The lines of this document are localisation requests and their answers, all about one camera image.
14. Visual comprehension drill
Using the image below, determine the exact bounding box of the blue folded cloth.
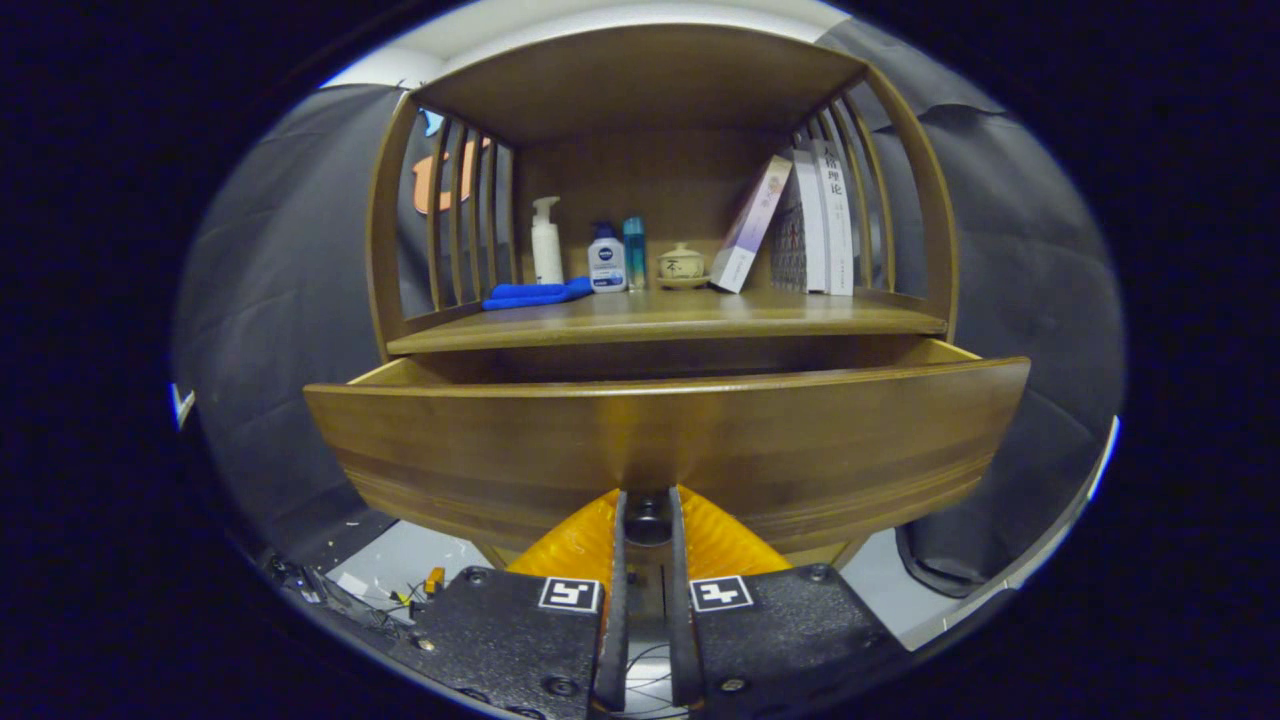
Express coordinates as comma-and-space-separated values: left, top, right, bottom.
482, 277, 593, 311

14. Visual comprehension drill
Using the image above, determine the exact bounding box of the wooden drawer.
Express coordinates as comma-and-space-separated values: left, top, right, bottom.
303, 338, 1031, 569

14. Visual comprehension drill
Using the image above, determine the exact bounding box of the purple book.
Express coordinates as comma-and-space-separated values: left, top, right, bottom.
710, 155, 793, 294

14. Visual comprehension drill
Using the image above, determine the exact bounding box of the white pump bottle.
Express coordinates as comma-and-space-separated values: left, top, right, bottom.
530, 196, 566, 286

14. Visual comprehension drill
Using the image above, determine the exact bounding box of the teal slim bottle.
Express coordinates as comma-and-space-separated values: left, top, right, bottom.
622, 216, 648, 291

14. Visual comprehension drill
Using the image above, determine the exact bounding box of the plain white book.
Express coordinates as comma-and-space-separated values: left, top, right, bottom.
793, 150, 829, 294

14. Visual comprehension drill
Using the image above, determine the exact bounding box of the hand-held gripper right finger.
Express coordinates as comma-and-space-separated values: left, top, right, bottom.
668, 485, 911, 716

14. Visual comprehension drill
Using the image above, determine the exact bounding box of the dark patterned book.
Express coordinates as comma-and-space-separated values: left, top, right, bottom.
770, 180, 806, 293

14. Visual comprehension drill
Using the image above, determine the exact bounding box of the white book black lettering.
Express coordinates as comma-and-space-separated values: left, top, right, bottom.
812, 140, 856, 296

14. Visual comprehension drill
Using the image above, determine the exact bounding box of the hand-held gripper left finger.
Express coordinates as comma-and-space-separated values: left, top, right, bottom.
395, 487, 629, 720

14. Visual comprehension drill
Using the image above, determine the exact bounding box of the white bottle blue cap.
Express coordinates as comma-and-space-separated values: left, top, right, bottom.
587, 222, 628, 293

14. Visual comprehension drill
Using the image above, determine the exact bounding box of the wooden cabinet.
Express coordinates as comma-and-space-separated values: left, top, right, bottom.
365, 22, 961, 571

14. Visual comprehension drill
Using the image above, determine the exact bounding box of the beige lidded teacup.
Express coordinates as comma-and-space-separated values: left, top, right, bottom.
655, 243, 711, 291

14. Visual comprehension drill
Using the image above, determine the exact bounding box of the wooden countertop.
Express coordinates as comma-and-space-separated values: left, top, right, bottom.
385, 288, 949, 356

